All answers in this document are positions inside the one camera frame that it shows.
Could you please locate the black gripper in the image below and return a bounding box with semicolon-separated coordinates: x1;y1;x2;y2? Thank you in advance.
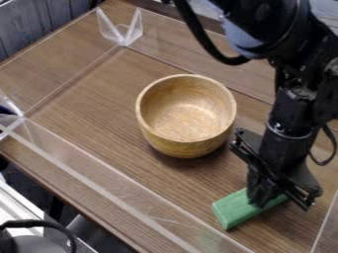
230;127;323;211

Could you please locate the green rectangular block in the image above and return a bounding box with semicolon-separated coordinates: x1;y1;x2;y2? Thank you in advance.
212;189;288;230

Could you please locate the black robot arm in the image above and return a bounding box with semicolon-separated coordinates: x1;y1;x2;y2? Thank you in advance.
210;0;338;209

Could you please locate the brown wooden bowl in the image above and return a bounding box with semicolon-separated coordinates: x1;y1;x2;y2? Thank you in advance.
136;74;238;158

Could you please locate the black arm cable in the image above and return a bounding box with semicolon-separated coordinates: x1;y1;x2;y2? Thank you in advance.
170;0;253;66

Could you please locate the clear acrylic front wall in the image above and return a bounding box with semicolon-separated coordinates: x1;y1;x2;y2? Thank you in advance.
0;96;254;253

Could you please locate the black cable bottom left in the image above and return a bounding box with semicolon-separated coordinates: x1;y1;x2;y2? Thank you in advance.
0;218;78;253

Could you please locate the clear acrylic corner bracket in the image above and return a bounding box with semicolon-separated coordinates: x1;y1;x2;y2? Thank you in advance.
95;8;145;46

